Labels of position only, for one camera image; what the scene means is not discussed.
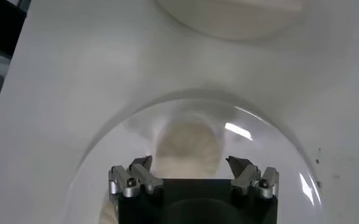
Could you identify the white round plate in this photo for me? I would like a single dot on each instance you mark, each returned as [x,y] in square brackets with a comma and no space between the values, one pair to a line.
[273,170]

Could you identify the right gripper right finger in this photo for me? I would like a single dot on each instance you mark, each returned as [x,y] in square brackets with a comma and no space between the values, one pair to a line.
[246,176]

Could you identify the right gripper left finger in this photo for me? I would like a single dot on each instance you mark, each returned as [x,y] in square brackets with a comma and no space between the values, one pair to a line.
[145,179]

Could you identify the cream electric cooker base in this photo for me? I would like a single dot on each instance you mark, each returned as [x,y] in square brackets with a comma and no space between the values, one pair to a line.
[228,18]

